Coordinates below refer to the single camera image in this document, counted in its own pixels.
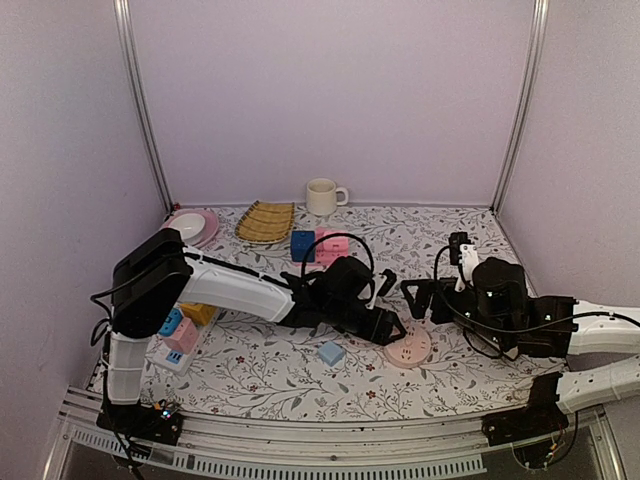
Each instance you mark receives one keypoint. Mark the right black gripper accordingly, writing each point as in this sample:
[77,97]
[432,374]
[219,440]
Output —
[441,314]

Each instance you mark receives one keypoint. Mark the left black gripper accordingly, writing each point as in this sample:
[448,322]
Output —
[382,330]

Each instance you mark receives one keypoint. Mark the round pink socket hub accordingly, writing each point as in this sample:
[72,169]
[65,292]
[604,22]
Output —
[410,351]

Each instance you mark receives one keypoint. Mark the light blue plug adapter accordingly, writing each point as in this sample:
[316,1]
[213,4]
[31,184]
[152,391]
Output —
[330,353]

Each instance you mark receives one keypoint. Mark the pink power strip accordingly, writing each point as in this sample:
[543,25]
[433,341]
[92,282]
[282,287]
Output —
[329,250]

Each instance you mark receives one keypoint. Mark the dark blue cube adapter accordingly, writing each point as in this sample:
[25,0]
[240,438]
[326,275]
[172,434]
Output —
[300,242]

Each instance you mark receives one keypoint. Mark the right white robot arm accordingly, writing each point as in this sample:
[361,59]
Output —
[598,329]

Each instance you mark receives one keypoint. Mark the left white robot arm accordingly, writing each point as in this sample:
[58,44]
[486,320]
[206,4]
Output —
[164,271]

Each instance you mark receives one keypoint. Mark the cream ceramic mug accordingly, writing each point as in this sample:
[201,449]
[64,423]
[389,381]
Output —
[324,196]

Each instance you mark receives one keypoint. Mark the yellow bamboo tray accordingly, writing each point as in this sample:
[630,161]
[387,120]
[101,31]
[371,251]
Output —
[266,223]

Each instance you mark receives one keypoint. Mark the yellow cube adapter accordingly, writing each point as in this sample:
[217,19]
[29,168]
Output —
[199,314]

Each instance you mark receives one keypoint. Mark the pink plate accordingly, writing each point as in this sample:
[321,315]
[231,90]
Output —
[211,228]

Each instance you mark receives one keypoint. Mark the pink cube adapter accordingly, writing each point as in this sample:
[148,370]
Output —
[184,338]

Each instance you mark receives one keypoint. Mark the cyan cube adapter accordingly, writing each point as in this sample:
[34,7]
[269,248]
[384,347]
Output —
[171,323]

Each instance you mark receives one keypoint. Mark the white bowl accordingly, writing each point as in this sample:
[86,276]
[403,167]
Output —
[190,226]

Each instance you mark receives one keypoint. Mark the white power strip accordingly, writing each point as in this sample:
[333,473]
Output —
[159,355]

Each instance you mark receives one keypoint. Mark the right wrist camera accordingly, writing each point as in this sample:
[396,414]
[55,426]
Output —
[463,255]

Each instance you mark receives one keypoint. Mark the aluminium front rail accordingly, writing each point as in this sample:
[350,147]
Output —
[446,442]

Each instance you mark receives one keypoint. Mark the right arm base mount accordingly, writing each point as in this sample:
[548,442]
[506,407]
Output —
[540,415]

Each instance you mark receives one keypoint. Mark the right aluminium corner post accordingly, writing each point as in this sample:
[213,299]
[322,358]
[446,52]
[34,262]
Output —
[534,54]

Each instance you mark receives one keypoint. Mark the aluminium corner post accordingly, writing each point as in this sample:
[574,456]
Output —
[126,35]
[534,54]

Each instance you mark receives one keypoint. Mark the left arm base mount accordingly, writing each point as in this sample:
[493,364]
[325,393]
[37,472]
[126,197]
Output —
[159,423]

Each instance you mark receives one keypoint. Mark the left aluminium corner post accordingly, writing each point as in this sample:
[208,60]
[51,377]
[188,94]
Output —
[126,35]

